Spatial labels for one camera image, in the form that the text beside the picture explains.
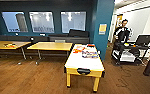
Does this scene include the grey sofa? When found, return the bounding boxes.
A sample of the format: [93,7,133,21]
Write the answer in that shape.
[48,34,91,45]

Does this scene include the black sofa cushion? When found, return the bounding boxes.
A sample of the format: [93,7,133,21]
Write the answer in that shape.
[68,29,90,38]

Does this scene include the red black game box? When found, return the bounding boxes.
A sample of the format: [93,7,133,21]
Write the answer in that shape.
[87,43,96,47]

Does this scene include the white vent panel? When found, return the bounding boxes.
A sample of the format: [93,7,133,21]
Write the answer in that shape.
[55,39,66,43]

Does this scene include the white air hockey table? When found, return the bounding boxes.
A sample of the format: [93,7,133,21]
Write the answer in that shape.
[64,43,106,93]

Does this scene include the large wooden table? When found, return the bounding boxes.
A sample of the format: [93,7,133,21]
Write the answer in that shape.
[26,41,74,65]

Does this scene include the glass window pane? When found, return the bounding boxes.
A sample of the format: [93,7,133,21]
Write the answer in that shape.
[1,11,29,33]
[60,11,87,34]
[28,11,55,34]

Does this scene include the person in black jacket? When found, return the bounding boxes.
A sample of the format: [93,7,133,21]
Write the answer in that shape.
[113,19,131,45]

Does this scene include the black wheeled cart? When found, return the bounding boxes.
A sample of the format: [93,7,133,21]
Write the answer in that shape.
[111,39,149,67]

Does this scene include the dark bench sofa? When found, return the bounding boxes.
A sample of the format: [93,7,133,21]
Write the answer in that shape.
[0,34,49,43]

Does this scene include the orange item on table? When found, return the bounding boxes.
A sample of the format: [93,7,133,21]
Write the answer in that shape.
[4,43,16,49]

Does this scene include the black laptop screen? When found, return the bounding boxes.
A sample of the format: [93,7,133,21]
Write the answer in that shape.
[135,34,150,47]

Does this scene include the black box on floor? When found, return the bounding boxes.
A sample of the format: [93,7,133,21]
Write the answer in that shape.
[143,59,150,77]

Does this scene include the yellow wall poster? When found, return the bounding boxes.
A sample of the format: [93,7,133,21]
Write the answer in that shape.
[98,23,108,36]

